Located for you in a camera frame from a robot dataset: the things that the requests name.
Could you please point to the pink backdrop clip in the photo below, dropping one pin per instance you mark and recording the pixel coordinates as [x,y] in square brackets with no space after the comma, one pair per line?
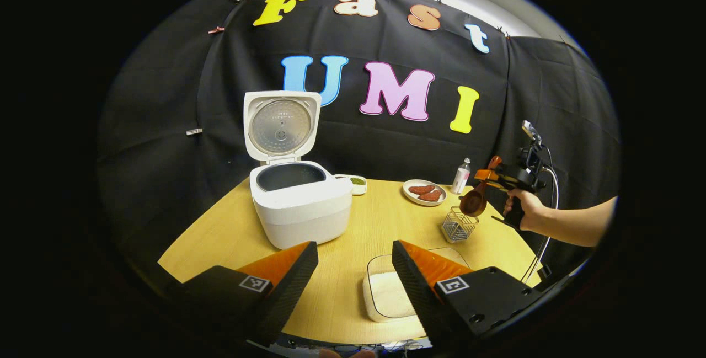
[216,30]

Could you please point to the red meat slice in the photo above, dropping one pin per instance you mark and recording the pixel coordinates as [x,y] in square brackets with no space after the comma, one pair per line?
[421,188]
[430,196]

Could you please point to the white rice cooker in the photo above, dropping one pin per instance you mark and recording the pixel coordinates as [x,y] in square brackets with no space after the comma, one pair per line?
[300,214]

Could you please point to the white round plate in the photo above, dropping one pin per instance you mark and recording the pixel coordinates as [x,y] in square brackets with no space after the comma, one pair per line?
[411,197]

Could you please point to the clear container of rice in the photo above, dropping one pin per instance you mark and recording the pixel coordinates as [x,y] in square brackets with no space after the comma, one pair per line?
[386,297]

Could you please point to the clear bottle with white label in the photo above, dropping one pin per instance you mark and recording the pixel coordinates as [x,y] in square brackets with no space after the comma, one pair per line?
[461,178]

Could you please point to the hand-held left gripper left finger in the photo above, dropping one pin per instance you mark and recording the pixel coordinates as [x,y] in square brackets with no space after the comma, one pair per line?
[292,292]

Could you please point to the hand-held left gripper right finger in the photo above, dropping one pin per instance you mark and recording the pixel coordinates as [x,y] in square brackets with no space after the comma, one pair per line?
[416,292]

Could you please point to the brown wooden spoon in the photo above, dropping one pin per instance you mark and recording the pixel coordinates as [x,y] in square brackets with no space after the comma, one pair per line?
[472,203]

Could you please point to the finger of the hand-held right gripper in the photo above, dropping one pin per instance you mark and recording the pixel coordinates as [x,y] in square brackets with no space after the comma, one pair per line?
[484,174]
[499,185]

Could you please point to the white divided dish of beans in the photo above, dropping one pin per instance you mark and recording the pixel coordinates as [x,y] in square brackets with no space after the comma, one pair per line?
[357,181]

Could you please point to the black backdrop cloth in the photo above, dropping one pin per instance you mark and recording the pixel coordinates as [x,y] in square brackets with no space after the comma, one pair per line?
[165,154]

